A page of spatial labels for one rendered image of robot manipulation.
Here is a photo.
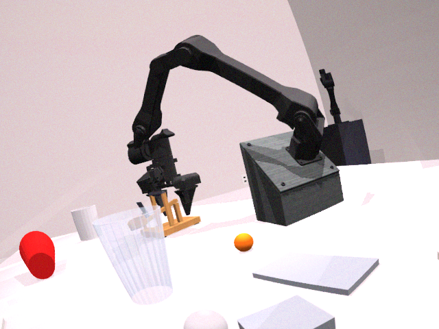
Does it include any clear plastic cup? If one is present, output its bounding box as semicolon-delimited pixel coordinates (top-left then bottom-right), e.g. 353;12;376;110
92;206;174;305

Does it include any orange ball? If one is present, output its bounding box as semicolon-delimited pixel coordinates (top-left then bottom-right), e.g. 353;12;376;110
234;233;254;252

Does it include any red cylinder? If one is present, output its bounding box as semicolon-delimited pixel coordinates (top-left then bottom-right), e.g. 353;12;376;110
19;231;55;279

